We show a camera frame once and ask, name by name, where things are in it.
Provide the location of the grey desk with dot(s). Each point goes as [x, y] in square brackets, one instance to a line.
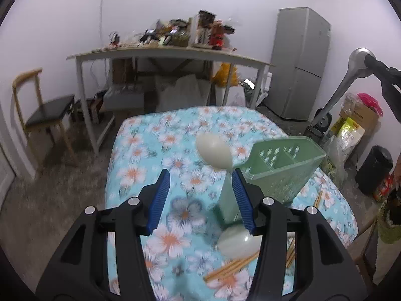
[156, 53]

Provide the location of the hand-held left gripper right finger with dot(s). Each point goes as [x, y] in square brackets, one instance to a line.
[242, 197]

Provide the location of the red toy truck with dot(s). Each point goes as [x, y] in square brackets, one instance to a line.
[216, 36]

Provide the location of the grey refrigerator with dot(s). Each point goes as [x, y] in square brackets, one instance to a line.
[297, 69]

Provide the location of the yellow plastic bag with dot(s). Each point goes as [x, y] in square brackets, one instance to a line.
[224, 73]

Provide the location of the black rice cooker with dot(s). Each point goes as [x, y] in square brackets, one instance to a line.
[316, 131]

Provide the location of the floral turquoise tablecloth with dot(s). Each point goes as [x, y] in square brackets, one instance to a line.
[150, 150]

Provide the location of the wooden chair frame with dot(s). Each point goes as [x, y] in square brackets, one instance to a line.
[365, 235]

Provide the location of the black trash bin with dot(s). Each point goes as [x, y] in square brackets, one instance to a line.
[374, 169]

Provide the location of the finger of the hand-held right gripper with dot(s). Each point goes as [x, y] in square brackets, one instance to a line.
[393, 97]
[380, 67]

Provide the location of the pale green plastic spoon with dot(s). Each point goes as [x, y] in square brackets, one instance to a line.
[238, 243]
[213, 150]

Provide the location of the dark red appliance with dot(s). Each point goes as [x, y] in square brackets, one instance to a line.
[95, 106]

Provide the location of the glass jar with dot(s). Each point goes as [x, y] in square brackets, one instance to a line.
[179, 38]

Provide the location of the red snack packet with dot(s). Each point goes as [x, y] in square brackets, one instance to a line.
[383, 188]

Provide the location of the person's right forearm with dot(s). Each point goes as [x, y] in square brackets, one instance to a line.
[391, 222]

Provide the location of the grey storage box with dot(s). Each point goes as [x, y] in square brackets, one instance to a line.
[123, 98]

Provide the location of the cardboard box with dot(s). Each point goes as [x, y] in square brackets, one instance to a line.
[357, 116]

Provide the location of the pink plastic bag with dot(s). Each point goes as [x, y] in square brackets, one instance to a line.
[371, 102]

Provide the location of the wooden chair with black seat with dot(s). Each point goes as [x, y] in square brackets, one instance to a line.
[50, 106]

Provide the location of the metal ladle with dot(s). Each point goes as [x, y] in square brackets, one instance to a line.
[341, 84]

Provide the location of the green star-cut utensil holder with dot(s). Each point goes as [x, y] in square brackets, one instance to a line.
[282, 175]

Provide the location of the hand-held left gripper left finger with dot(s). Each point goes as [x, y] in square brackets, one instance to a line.
[159, 194]

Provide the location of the yellow green bag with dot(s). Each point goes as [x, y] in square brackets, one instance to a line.
[347, 134]

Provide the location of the clear plastic bag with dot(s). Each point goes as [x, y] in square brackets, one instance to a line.
[336, 163]

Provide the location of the dark brown box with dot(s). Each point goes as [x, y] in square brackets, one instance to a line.
[206, 18]

